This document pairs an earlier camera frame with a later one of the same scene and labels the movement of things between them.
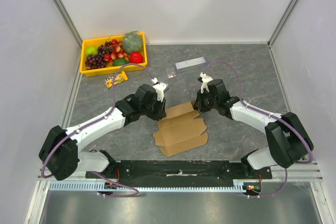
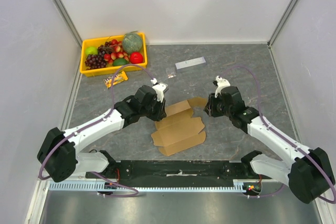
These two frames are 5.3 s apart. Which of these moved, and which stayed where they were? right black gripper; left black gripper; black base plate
Moved: right black gripper
Stayed: black base plate; left black gripper
